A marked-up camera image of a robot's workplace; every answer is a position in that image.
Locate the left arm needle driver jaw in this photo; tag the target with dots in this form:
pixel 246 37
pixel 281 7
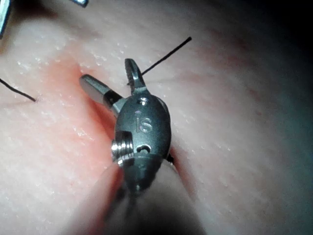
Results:
pixel 80 2
pixel 5 22

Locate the right arm needle driver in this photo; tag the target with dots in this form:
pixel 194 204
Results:
pixel 146 127

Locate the right arm needle driver jaw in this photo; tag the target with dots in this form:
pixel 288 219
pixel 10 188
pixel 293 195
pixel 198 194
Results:
pixel 134 73
pixel 96 89

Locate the black stitching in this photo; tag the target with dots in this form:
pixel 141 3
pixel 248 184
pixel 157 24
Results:
pixel 166 56

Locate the tissue pad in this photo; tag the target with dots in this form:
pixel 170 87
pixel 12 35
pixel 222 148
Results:
pixel 232 122

